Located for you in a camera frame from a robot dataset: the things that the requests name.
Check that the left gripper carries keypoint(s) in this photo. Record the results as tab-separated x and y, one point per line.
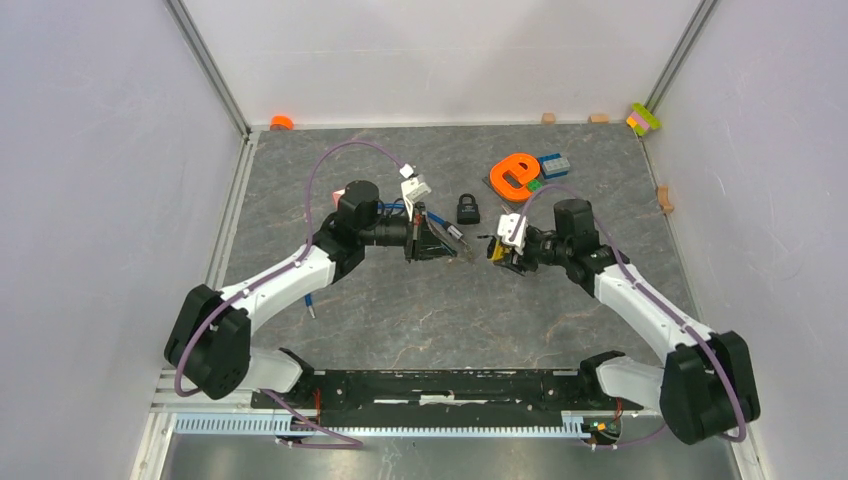
422	242

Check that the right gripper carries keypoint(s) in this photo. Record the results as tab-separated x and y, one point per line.
526	265

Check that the yellow padlock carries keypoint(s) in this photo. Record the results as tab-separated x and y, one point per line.
496	251

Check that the silver key bunch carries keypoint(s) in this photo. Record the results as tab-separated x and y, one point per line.
465	254

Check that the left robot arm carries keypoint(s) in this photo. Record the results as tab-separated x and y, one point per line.
211	342

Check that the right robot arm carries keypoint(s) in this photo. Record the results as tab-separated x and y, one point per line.
705	386

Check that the black padlock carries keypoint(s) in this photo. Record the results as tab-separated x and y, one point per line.
467	211

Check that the grey plate under letter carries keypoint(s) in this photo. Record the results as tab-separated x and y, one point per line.
520	200

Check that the green lego brick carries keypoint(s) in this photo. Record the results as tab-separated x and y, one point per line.
534	185

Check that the orange letter block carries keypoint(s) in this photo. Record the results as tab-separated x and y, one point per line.
517	168

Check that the blue lego brick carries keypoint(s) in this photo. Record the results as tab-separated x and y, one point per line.
554	165

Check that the pink wooden puzzle box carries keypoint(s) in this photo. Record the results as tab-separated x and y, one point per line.
337	195

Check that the wooden block right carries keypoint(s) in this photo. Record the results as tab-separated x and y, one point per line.
599	118

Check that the wooden arch piece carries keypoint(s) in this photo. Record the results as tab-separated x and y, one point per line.
664	200

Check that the stacked coloured lego bricks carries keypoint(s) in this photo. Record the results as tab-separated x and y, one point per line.
642	121

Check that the orange round cap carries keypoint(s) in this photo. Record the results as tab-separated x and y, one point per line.
281	122

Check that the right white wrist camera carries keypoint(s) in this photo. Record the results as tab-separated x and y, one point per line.
511	231

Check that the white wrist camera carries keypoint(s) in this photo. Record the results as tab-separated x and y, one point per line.
413	188
511	231

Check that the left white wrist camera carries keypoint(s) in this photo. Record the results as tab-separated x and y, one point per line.
413	188

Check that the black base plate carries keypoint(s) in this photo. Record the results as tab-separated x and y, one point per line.
447	398

